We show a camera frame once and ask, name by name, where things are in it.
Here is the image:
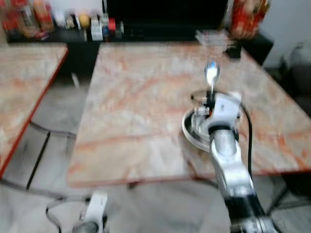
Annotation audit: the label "silver metal spoon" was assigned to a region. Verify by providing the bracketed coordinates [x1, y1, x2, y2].
[204, 60, 221, 98]

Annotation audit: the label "white round plate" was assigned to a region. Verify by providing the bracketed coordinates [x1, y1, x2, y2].
[182, 107, 243, 152]

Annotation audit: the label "small black box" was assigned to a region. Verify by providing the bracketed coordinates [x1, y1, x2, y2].
[228, 44, 242, 59]

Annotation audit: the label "clear plastic box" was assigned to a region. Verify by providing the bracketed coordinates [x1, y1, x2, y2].
[195, 29, 230, 47]

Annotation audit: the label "black low cabinet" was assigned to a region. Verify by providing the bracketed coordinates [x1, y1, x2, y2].
[7, 21, 274, 76]

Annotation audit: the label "red snack bag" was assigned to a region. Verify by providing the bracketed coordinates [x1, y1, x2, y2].
[230, 0, 271, 40]

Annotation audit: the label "dark grey chair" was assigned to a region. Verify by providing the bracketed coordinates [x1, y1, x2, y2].
[286, 43, 311, 117]

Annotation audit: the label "black television screen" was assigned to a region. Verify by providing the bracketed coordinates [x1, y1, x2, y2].
[106, 0, 230, 28]

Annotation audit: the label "small red can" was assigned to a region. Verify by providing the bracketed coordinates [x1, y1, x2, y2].
[107, 18, 117, 33]

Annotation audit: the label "small white box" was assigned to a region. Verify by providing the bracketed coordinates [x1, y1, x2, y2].
[90, 23, 104, 41]

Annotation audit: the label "yellow round fruit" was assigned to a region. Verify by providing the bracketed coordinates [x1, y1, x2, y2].
[78, 14, 91, 28]

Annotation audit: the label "red orange bottles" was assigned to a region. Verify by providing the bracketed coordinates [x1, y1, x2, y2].
[0, 0, 55, 39]

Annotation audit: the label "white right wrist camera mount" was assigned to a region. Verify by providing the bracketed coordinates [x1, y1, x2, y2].
[206, 92, 242, 134]

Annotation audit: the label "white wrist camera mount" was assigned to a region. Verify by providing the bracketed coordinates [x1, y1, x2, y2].
[85, 191, 109, 227]
[206, 92, 242, 134]

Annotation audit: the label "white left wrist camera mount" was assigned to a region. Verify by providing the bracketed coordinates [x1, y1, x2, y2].
[85, 191, 109, 227]

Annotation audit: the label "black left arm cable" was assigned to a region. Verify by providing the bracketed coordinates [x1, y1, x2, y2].
[46, 198, 89, 233]

